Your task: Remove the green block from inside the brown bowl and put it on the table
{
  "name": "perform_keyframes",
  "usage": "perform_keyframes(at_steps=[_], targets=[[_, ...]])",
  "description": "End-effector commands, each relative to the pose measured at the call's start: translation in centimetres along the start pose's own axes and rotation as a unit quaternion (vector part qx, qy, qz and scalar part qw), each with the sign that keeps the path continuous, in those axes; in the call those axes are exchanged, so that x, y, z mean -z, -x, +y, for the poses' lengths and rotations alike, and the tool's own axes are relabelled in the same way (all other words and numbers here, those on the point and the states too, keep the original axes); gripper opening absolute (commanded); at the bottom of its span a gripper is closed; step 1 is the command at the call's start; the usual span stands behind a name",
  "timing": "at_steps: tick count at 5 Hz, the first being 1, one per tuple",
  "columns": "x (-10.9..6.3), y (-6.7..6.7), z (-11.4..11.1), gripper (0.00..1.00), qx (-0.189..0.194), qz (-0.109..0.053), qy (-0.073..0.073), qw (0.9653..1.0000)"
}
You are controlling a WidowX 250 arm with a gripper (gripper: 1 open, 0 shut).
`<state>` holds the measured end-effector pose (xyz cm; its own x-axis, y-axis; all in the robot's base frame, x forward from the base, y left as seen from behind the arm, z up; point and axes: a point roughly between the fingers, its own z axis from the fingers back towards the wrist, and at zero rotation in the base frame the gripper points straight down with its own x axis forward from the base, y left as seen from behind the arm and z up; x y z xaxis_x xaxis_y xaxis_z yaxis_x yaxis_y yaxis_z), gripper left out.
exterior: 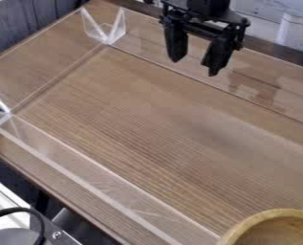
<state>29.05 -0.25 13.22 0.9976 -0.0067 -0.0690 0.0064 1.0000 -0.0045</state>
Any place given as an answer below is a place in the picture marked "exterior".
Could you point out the brown wooden bowl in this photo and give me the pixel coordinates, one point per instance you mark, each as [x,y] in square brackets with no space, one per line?
[274,227]

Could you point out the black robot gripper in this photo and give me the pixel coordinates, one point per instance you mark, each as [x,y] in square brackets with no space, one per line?
[214,21]

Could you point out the grey metal bracket with screw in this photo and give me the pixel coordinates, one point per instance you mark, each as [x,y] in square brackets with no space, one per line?
[55,235]

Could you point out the clear acrylic barrier wall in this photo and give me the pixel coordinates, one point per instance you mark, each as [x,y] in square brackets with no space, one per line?
[129,213]

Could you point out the white cylindrical container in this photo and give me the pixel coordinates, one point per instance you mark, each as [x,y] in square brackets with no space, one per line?
[290,34]

